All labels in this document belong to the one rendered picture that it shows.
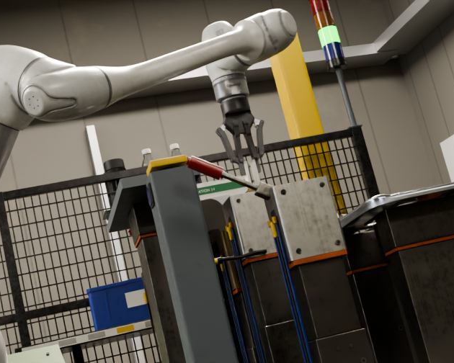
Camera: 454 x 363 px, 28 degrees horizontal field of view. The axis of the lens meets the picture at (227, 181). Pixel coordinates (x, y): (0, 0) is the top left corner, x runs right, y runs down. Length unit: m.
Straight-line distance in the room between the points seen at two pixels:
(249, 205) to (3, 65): 0.72
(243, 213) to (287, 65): 1.73
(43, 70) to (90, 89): 0.11
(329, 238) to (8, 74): 0.95
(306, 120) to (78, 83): 1.41
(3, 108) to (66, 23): 2.91
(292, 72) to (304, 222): 1.96
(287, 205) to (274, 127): 3.64
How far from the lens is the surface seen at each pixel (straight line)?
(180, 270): 1.40
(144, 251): 1.65
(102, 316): 2.75
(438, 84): 5.10
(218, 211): 1.99
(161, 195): 1.42
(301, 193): 1.36
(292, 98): 3.24
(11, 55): 2.08
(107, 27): 4.97
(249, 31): 2.24
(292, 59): 3.30
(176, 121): 4.84
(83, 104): 1.98
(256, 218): 1.60
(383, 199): 1.31
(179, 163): 1.45
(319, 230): 1.35
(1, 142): 2.08
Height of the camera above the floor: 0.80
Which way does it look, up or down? 12 degrees up
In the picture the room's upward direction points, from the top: 14 degrees counter-clockwise
